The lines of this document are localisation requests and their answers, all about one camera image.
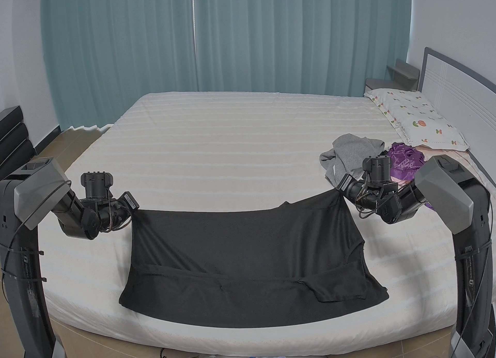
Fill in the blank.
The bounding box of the black chest of drawers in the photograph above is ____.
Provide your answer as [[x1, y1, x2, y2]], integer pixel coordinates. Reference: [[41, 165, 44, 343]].
[[0, 106, 35, 179]]

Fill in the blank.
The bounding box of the bed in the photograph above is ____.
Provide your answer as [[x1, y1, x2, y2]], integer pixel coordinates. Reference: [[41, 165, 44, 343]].
[[37, 47, 496, 355]]

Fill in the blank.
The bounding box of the purple satin garment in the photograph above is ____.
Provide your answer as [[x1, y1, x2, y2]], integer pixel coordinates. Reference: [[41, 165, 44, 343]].
[[387, 143, 436, 210]]

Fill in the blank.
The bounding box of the blue-green curtain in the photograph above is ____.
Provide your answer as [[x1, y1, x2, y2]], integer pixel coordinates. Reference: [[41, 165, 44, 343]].
[[41, 0, 194, 130], [192, 0, 412, 98]]

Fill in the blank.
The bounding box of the grey bedside table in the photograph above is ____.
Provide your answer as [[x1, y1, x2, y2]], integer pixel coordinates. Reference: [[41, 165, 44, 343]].
[[365, 58, 421, 92]]

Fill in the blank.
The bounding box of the black T-shirt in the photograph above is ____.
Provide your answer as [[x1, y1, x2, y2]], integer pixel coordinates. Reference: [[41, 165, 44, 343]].
[[118, 189, 389, 316]]

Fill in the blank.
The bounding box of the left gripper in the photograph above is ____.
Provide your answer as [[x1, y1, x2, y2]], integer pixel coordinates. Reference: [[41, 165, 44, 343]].
[[99, 191, 140, 232]]

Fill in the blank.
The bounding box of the white printed pillow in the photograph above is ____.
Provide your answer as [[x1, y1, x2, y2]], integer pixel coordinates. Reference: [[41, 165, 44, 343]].
[[363, 89, 469, 152]]

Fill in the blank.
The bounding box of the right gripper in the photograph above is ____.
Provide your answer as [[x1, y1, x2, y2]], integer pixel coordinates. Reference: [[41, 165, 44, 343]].
[[336, 174, 369, 204]]

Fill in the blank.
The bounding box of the grey garment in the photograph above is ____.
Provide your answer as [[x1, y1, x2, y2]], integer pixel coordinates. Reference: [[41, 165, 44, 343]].
[[319, 134, 386, 188]]

